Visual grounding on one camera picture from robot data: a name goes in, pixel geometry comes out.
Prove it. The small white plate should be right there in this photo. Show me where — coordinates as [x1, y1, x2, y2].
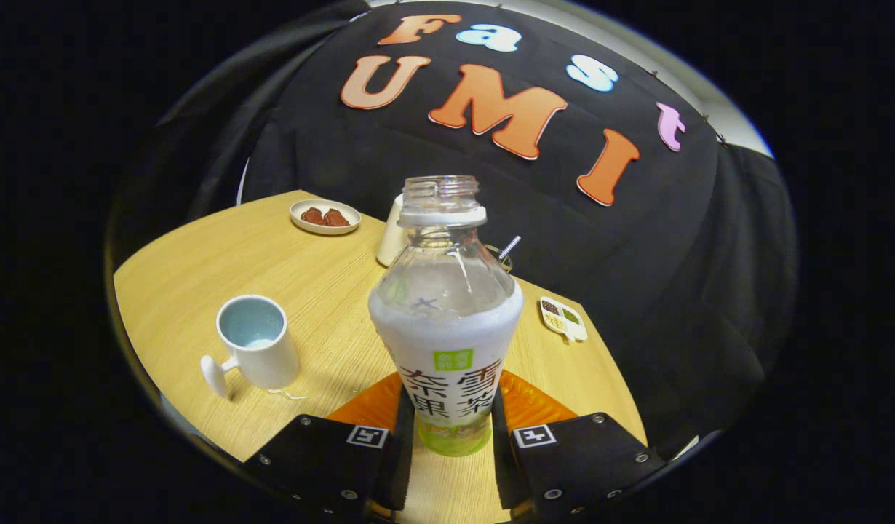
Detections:
[290, 199, 362, 236]

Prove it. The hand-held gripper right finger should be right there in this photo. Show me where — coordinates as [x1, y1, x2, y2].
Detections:
[491, 370, 667, 521]

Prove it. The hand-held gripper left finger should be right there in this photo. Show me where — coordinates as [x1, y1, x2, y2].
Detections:
[242, 371, 417, 521]

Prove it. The wooden table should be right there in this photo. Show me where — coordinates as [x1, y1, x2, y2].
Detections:
[113, 189, 648, 524]

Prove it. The white cup with handle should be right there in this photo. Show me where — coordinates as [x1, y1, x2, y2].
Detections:
[200, 294, 301, 400]

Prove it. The white divided bean dish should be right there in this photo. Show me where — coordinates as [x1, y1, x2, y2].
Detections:
[539, 296, 588, 344]

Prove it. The white toaster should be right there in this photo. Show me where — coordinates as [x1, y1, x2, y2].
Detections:
[375, 194, 412, 268]

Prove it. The clear juice bottle white label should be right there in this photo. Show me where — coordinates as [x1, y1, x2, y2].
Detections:
[367, 175, 525, 458]

